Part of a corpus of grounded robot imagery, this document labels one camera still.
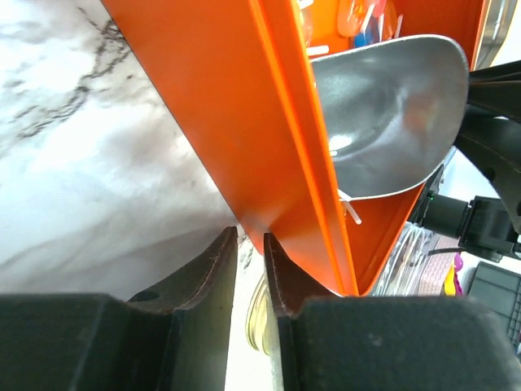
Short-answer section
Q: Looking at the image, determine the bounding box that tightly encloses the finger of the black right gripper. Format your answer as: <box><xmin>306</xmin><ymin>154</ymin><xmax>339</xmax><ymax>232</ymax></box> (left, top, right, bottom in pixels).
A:
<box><xmin>455</xmin><ymin>60</ymin><xmax>520</xmax><ymax>232</ymax></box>

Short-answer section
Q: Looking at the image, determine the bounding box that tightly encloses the orange lollipop tin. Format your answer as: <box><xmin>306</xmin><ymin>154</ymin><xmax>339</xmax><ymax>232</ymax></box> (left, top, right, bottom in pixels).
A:
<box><xmin>101</xmin><ymin>0</ymin><xmax>489</xmax><ymax>297</ymax></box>

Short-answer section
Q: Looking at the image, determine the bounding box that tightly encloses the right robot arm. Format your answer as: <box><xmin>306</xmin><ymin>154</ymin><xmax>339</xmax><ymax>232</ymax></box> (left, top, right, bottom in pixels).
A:
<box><xmin>409</xmin><ymin>61</ymin><xmax>520</xmax><ymax>261</ymax></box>

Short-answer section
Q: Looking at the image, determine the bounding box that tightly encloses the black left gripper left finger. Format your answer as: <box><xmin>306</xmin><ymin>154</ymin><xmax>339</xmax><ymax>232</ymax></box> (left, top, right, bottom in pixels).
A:
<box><xmin>1</xmin><ymin>227</ymin><xmax>238</xmax><ymax>390</ymax></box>

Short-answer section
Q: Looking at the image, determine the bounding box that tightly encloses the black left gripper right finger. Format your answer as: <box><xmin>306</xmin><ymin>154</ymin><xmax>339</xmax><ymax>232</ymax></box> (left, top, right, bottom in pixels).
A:
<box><xmin>264</xmin><ymin>234</ymin><xmax>520</xmax><ymax>390</ymax></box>

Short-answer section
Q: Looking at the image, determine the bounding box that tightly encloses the silver metal scoop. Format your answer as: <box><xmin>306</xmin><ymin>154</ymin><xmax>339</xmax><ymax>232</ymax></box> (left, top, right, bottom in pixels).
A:
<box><xmin>311</xmin><ymin>34</ymin><xmax>469</xmax><ymax>200</ymax></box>

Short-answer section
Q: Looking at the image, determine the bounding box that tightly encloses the gold jar lid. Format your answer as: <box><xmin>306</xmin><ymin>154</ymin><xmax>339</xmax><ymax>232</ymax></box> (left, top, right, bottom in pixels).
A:
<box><xmin>245</xmin><ymin>274</ymin><xmax>280</xmax><ymax>358</ymax></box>

